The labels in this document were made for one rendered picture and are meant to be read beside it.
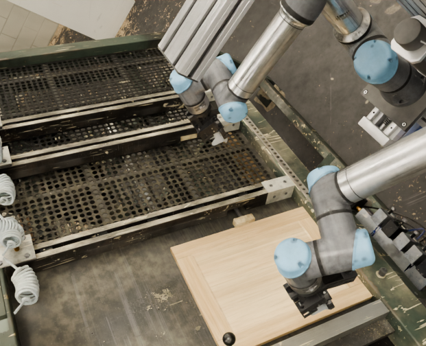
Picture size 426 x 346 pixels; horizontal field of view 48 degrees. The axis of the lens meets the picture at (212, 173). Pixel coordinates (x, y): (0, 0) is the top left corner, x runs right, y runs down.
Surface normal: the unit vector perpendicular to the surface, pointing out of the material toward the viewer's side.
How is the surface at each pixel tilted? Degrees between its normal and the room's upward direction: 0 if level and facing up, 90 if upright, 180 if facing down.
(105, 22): 90
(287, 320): 57
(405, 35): 0
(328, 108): 0
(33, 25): 90
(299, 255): 28
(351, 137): 0
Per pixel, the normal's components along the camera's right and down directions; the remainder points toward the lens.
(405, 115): -0.70, -0.19
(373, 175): -0.62, 0.23
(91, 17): 0.43, 0.64
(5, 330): 0.10, -0.72
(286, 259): -0.35, -0.52
